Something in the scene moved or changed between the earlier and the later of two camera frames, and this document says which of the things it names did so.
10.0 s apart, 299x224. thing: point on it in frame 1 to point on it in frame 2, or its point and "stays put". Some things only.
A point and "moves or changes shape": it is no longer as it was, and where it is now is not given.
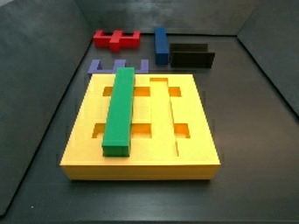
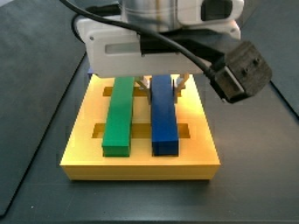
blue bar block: (162, 45) moves or changes shape
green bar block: (117, 137) stays put
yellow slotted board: (173, 146) stays put
